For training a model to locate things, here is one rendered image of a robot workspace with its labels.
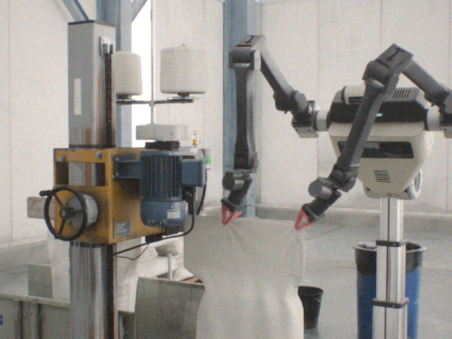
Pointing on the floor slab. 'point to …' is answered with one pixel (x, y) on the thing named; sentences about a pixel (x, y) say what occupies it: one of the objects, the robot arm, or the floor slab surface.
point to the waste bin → (414, 266)
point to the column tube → (89, 177)
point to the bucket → (311, 305)
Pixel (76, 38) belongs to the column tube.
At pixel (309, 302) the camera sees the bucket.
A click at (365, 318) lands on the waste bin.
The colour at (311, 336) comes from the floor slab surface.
